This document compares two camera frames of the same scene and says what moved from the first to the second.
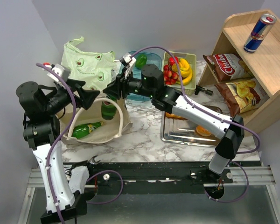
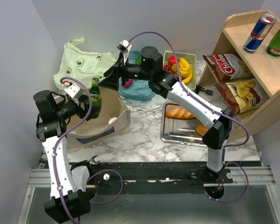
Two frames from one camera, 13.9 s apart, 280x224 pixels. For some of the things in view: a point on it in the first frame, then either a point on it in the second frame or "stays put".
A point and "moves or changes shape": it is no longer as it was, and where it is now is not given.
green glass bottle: (81, 130) to (95, 94)
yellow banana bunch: (185, 70) stays put
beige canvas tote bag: (111, 129) moves or changes shape
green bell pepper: (141, 59) stays put
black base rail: (155, 178) stays put
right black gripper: (117, 88) to (112, 75)
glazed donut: (203, 131) stays put
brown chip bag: (228, 66) stays put
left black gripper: (87, 96) to (82, 112)
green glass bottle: (108, 109) to (279, 44)
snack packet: (242, 95) stays put
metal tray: (184, 130) stays put
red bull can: (259, 33) stays put
